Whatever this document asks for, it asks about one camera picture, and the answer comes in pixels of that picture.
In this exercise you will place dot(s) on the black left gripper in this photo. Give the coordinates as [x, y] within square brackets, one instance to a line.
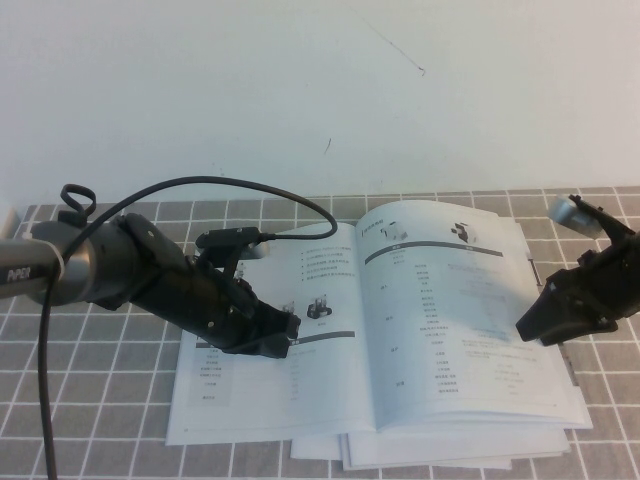
[217, 315]

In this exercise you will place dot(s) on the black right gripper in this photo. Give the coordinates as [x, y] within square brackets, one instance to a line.
[600, 285]

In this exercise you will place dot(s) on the white printed book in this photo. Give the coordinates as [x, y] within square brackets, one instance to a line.
[425, 325]

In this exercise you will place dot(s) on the silver and black left arm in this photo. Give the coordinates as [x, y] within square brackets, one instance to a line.
[100, 262]

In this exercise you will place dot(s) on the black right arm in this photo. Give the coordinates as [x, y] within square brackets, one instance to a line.
[636, 270]

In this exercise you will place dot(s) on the white loose paper sheet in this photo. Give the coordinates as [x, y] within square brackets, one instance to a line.
[315, 447]

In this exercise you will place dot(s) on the white booklet stack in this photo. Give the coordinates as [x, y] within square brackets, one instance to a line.
[450, 447]

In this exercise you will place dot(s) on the grey checked tablecloth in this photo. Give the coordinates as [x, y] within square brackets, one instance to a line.
[100, 400]

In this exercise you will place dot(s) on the silver right wrist camera with mount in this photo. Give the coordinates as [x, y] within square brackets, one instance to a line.
[572, 215]

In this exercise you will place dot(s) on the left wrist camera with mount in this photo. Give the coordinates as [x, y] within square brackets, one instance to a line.
[227, 239]

